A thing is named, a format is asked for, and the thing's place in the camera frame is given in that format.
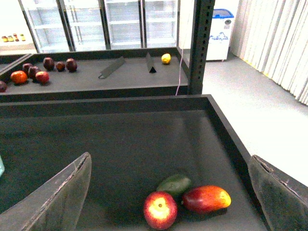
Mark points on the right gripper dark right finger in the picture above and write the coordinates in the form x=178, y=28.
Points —
x=283, y=199

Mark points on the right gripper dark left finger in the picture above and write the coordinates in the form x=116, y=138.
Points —
x=54, y=206

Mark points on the light blue plastic basket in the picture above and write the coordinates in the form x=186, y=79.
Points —
x=2, y=168

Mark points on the red yellow apple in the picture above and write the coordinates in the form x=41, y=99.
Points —
x=160, y=210

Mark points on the red apple rear tray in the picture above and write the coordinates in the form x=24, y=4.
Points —
x=42, y=77

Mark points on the red orange mango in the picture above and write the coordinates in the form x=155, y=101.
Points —
x=206, y=199

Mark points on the black front display tray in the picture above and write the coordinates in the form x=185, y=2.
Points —
x=134, y=143

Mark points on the black display tray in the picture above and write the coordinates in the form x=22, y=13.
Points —
x=134, y=143
x=132, y=79

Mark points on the green avocado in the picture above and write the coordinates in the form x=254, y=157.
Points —
x=175, y=185

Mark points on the dark fruit at edge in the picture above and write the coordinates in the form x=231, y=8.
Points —
x=3, y=87

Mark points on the orange tomato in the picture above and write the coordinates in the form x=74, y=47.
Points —
x=18, y=77

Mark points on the black rear display tray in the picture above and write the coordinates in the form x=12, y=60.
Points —
x=132, y=79

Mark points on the dark red fruit middle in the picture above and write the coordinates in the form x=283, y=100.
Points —
x=32, y=71

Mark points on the small dark red fruit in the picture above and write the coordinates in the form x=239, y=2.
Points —
x=60, y=66

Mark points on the flat black divider strip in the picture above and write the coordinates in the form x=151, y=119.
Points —
x=112, y=68

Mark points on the dark red fruit right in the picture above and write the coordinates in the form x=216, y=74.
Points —
x=71, y=65

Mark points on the dark red fruit top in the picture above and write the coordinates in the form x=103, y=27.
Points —
x=48, y=63

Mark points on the dark red fruit left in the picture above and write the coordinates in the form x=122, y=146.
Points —
x=26, y=67

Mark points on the white vertical curtain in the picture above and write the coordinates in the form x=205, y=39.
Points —
x=272, y=37

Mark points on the black triangular divider bar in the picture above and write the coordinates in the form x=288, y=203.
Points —
x=150, y=64

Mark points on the jars on far shelf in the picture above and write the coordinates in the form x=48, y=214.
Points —
x=13, y=38

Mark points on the glass door display fridge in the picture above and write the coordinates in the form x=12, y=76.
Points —
x=92, y=25

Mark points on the white chest freezer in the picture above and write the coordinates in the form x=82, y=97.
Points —
x=220, y=35

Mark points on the yellow lemon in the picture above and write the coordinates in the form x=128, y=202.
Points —
x=166, y=58

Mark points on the black metal shelf post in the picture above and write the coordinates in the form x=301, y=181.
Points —
x=202, y=18

